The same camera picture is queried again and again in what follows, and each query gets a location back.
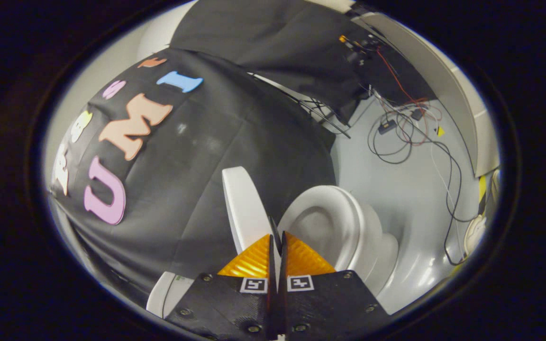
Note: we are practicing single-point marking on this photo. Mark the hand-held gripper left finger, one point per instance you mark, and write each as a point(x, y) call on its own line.
point(235, 303)

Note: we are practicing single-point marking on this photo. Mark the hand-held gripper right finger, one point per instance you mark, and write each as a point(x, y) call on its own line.
point(325, 303)

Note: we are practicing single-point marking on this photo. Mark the white toilet lid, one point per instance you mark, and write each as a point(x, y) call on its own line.
point(247, 208)

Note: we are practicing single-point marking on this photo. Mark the white toilet bowl with seat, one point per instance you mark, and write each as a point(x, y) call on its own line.
point(344, 222)

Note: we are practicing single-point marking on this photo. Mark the black backdrop cloth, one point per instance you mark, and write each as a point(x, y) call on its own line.
point(197, 166)
point(277, 42)

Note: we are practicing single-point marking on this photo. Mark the black light stand tripod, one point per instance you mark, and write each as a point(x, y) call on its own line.
point(320, 118)

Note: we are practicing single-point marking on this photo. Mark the small black adapter box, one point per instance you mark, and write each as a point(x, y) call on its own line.
point(387, 126)

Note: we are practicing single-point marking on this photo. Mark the small yellow triangle piece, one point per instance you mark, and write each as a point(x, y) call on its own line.
point(440, 131)

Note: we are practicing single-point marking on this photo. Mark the black flat panel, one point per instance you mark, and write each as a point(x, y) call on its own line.
point(396, 71)

